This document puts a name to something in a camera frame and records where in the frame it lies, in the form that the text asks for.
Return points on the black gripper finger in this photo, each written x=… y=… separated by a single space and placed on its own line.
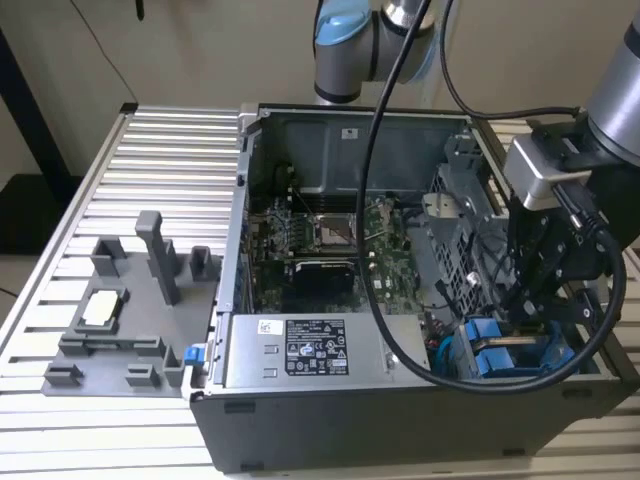
x=535 y=250
x=575 y=307

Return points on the hard disk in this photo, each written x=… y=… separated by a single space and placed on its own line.
x=485 y=334

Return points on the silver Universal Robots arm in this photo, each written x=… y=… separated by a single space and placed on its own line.
x=340 y=65

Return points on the metal disk bay cage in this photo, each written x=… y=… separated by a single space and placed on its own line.
x=460 y=240

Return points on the blue disk carrier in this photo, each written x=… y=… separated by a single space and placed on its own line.
x=492 y=365

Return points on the green motherboard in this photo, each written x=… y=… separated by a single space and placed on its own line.
x=400 y=270

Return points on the CPU socket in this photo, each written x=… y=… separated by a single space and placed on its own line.
x=332 y=240

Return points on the black graphics card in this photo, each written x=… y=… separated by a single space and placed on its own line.
x=320 y=290

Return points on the black open PC case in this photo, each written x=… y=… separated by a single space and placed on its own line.
x=350 y=435

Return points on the silver power supply unit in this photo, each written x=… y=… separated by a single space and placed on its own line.
x=250 y=360

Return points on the blue case latch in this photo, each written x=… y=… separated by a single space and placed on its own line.
x=194 y=354

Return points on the grey parts rack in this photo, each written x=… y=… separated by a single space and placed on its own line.
x=140 y=310

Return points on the silver CPU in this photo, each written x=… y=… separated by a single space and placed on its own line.
x=100 y=307

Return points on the small black antenna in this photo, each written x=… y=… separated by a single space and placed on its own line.
x=139 y=10

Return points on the black floor unit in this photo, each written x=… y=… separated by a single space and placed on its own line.
x=35 y=215

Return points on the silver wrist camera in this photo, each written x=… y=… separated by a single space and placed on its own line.
x=530 y=170

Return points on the black slanted post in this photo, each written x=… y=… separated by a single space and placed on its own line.
x=30 y=110

